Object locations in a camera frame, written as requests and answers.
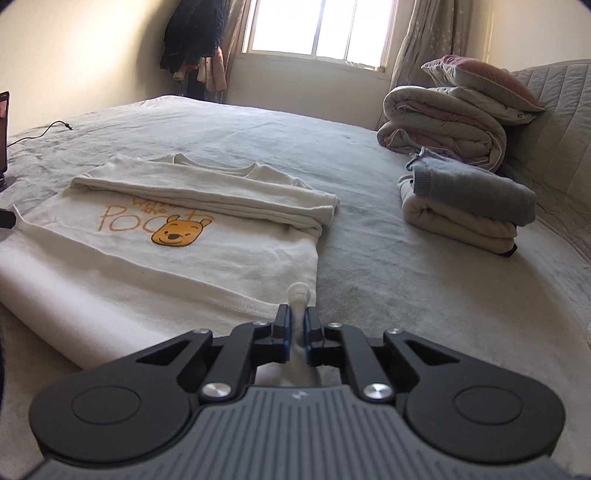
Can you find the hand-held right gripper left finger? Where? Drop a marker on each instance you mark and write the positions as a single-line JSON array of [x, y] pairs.
[[286, 332]]

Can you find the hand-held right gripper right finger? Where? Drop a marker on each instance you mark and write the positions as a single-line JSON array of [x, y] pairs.
[[308, 332]]

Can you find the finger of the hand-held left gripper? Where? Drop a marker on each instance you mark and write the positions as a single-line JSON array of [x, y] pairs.
[[7, 218]]

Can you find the white printed sweatshirt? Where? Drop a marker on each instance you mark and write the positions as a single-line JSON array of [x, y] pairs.
[[184, 277]]

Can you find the pink hanging clothes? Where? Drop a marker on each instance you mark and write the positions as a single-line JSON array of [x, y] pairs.
[[214, 69]]

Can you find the round phone stand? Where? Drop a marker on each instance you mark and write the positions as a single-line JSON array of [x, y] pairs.
[[2, 181]]

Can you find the black smartphone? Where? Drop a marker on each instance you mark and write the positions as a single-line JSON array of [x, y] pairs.
[[3, 134]]

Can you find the grey bed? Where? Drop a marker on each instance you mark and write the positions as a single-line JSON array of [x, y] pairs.
[[392, 300]]

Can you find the folded beige garment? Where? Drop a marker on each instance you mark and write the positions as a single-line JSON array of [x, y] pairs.
[[452, 230]]

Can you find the folded grey sweater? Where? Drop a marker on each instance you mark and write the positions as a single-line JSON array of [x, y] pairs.
[[475, 194]]

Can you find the folded grey pink comforter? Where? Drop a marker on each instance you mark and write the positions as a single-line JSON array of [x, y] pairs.
[[438, 124]]

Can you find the dark hanging jacket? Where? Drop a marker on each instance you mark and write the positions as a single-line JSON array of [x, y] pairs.
[[194, 32]]

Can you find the beige curtain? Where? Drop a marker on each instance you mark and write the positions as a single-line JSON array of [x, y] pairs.
[[429, 32], [233, 27]]

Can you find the window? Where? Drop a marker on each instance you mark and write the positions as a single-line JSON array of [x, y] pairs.
[[318, 27]]

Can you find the pink grey pillow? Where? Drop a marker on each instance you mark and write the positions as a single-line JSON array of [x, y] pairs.
[[480, 78]]

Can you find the quilted grey headboard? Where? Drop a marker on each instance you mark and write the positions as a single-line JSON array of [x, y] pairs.
[[558, 152]]

